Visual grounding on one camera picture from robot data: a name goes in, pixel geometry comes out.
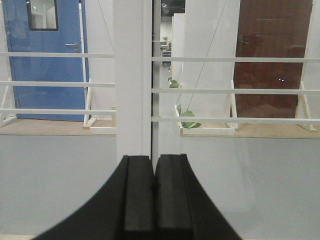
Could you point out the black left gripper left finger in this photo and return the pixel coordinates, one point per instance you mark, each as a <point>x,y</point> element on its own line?
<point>122,209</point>

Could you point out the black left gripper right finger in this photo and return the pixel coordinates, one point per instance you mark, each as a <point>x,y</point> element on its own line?
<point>183,209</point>

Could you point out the white framed transparent sliding door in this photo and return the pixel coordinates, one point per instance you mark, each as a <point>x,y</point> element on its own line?
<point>116,61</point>

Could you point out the dark brown wooden door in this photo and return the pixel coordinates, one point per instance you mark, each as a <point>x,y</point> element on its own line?
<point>270,29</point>

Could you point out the blue door with window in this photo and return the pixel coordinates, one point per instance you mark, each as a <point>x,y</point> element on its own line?
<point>45,26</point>

